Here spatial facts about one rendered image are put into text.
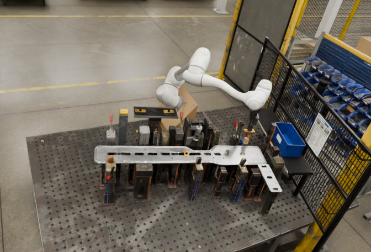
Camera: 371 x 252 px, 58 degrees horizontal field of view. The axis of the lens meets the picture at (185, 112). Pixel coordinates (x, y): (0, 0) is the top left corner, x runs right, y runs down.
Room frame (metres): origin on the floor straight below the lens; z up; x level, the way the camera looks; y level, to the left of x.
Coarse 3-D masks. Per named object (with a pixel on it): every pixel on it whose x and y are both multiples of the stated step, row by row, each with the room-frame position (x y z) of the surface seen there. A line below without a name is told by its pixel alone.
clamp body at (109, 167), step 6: (114, 162) 1.71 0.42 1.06; (108, 168) 1.64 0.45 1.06; (114, 168) 1.67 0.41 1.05; (108, 174) 1.62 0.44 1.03; (114, 174) 1.63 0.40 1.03; (108, 180) 1.61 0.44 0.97; (114, 180) 1.63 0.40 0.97; (108, 186) 1.63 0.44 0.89; (114, 186) 1.69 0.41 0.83; (108, 192) 1.63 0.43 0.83; (108, 198) 1.63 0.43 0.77; (102, 204) 1.61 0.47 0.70; (108, 204) 1.62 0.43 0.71; (114, 204) 1.63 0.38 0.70
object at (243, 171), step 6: (240, 168) 1.94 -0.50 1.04; (246, 168) 1.95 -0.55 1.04; (240, 174) 1.90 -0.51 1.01; (246, 174) 1.90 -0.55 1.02; (234, 180) 1.96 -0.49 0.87; (240, 180) 1.90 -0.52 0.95; (234, 186) 1.93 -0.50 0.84; (234, 192) 1.90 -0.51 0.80; (240, 192) 1.90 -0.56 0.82; (234, 198) 1.90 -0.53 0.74
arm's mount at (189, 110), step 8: (184, 88) 2.91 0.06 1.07; (184, 96) 2.82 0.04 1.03; (160, 104) 2.88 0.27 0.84; (184, 104) 2.73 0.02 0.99; (192, 104) 2.69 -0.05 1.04; (184, 112) 2.65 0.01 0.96; (192, 112) 2.63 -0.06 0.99; (168, 120) 2.65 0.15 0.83; (176, 120) 2.61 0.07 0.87; (168, 128) 2.57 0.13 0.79
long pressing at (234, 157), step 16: (96, 160) 1.75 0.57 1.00; (128, 160) 1.82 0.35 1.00; (144, 160) 1.85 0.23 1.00; (160, 160) 1.89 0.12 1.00; (176, 160) 1.92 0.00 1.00; (192, 160) 1.96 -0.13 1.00; (208, 160) 1.99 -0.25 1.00; (224, 160) 2.03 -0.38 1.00; (240, 160) 2.07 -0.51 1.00; (256, 160) 2.11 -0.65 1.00
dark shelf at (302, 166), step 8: (264, 112) 2.83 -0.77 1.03; (272, 112) 2.86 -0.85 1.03; (264, 120) 2.68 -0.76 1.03; (272, 120) 2.71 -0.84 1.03; (264, 128) 2.55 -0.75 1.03; (272, 144) 2.34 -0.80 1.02; (288, 160) 2.16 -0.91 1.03; (296, 160) 2.18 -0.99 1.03; (304, 160) 2.20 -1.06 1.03; (288, 168) 2.06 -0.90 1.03; (296, 168) 2.08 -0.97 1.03; (304, 168) 2.10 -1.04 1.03
